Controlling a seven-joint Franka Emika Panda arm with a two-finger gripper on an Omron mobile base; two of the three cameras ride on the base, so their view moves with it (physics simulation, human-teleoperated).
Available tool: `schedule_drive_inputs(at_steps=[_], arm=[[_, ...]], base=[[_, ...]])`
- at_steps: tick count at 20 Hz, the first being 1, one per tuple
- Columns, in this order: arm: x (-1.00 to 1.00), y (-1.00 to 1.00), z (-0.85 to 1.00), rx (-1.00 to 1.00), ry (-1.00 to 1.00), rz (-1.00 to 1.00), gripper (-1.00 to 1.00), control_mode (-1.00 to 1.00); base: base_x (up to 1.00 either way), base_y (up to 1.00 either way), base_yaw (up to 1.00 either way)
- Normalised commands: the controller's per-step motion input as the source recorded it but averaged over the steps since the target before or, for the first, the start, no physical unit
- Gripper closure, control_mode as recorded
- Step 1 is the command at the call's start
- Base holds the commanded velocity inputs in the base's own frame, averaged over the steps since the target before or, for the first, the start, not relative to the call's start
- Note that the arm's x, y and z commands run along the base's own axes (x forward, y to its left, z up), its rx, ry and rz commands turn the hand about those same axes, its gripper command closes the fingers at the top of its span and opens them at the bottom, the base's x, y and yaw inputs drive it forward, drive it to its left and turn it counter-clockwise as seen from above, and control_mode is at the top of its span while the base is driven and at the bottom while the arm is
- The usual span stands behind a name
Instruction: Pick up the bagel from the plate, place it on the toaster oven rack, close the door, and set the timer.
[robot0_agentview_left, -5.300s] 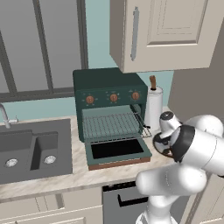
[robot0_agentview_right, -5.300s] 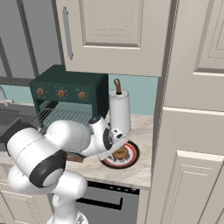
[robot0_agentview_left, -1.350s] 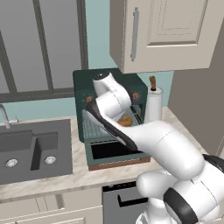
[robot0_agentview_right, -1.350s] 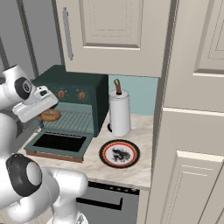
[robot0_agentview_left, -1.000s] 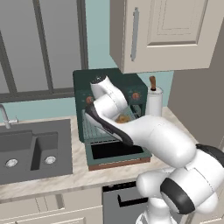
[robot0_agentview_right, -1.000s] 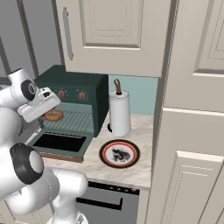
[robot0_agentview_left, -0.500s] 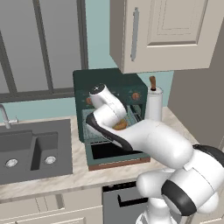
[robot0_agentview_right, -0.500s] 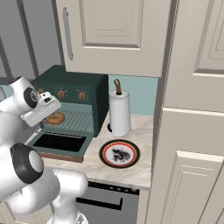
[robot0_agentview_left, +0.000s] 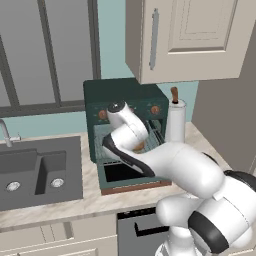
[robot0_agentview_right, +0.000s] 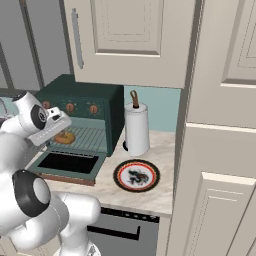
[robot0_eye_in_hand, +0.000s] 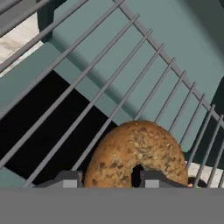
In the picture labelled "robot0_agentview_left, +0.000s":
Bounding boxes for beige cupboard door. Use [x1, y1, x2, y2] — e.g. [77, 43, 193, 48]
[139, 0, 256, 85]

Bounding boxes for wire toaster oven rack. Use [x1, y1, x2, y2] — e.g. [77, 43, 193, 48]
[94, 120, 166, 164]

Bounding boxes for silver tap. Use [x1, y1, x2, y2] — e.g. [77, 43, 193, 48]
[0, 118, 22, 149]

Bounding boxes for grey cupboard door handle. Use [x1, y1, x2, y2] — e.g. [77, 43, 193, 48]
[148, 8, 160, 71]

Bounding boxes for dark framed window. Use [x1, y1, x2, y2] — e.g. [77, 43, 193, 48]
[0, 0, 102, 118]

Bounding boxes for grey dishwasher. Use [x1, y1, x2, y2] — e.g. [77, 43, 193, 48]
[116, 206, 174, 256]

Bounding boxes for black dishwasher handle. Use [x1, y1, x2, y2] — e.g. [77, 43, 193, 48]
[133, 221, 171, 238]

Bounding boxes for dark grey sink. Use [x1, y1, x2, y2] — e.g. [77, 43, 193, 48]
[0, 135, 84, 212]

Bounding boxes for white paper towel roll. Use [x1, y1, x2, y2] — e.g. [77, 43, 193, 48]
[165, 86, 187, 144]

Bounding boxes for tall grey-brown cabinet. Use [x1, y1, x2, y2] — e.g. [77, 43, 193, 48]
[191, 39, 256, 174]

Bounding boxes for beige drawer front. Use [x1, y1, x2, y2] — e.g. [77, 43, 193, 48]
[0, 221, 74, 253]

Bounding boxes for green toaster oven door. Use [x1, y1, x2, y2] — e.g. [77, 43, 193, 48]
[96, 160, 173, 196]

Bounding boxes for beige wall cupboard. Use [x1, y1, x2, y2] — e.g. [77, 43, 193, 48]
[125, 0, 256, 85]

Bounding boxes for dark green toaster oven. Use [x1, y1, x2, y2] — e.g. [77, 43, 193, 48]
[83, 78, 173, 196]

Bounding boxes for brown oven door handle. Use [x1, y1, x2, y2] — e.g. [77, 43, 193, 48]
[100, 180, 173, 196]

